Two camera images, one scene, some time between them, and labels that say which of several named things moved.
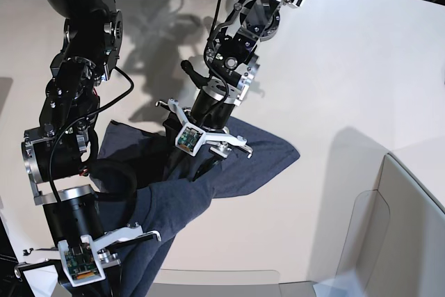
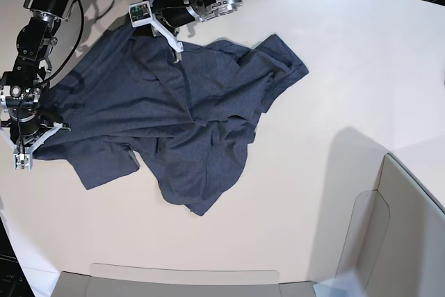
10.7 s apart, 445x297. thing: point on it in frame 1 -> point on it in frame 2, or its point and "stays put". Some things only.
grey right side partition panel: [407, 257] stays put
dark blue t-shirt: [150, 190] -> [127, 99]
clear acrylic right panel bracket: [366, 244] stays put
